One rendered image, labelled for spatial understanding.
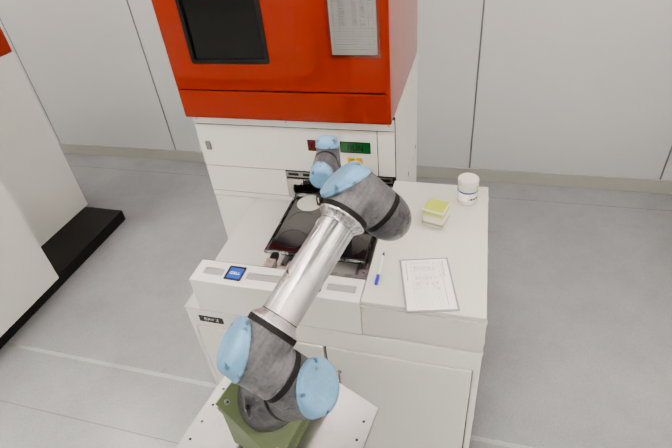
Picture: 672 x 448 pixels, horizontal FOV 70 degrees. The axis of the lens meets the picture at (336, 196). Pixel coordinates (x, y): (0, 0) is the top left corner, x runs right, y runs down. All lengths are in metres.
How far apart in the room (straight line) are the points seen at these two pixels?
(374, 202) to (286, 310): 0.30
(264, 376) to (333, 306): 0.49
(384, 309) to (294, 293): 0.45
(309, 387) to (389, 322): 0.47
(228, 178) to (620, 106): 2.40
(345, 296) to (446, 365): 0.37
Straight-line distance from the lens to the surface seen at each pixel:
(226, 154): 2.04
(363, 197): 1.05
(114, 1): 3.95
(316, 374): 1.04
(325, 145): 1.51
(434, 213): 1.58
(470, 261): 1.51
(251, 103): 1.80
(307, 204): 1.87
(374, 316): 1.42
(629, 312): 2.88
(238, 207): 2.19
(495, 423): 2.32
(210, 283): 1.56
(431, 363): 1.55
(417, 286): 1.42
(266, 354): 0.99
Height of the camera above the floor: 2.00
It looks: 35 degrees down
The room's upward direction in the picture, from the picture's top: 6 degrees counter-clockwise
